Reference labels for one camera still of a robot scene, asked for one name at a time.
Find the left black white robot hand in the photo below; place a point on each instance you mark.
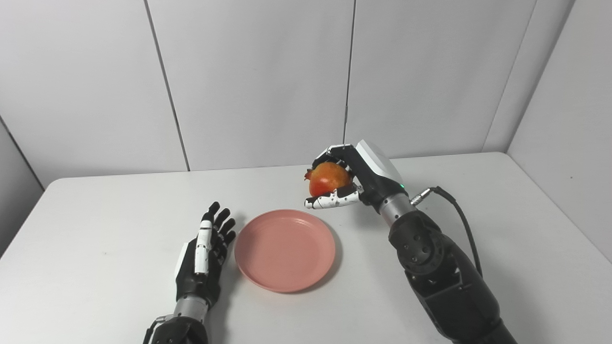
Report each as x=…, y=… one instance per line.
x=198, y=277

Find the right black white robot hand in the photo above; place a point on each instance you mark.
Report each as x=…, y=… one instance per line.
x=375, y=174

